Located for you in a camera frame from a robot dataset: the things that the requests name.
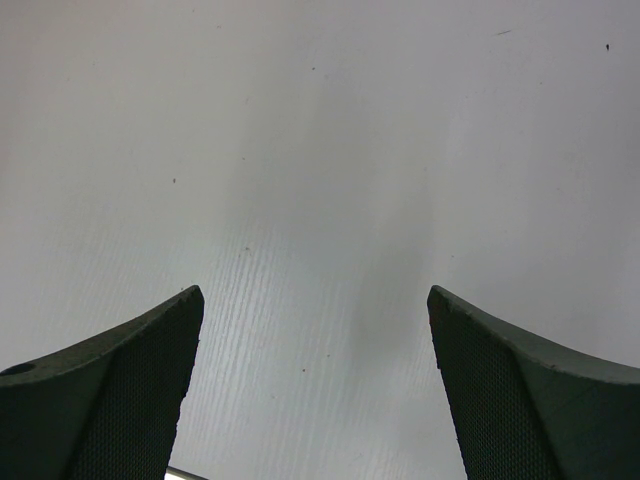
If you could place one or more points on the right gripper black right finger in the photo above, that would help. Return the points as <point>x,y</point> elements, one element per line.
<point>524,407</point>

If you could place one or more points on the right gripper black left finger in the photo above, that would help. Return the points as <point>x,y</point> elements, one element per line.
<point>106,407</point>

